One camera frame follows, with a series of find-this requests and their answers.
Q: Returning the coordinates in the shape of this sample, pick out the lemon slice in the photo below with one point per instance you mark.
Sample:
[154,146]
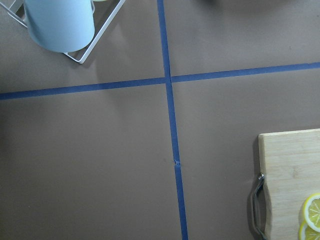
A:
[307,233]
[311,211]

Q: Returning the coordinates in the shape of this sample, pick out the wooden cutting board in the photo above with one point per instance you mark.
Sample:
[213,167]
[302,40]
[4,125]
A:
[290,163]

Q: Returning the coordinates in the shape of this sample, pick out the lower lemon slice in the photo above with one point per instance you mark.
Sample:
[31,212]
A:
[307,233]

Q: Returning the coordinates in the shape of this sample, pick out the upper lemon slice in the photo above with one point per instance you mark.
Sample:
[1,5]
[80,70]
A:
[311,211]

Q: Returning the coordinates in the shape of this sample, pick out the white wire cup rack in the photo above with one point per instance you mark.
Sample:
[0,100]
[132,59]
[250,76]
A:
[104,11]

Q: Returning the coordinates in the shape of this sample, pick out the blue plastic cup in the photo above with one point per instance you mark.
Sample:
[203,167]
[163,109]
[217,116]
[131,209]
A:
[60,26]

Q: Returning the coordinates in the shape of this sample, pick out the cutting board metal handle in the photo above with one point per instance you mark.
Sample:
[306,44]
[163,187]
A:
[260,180]

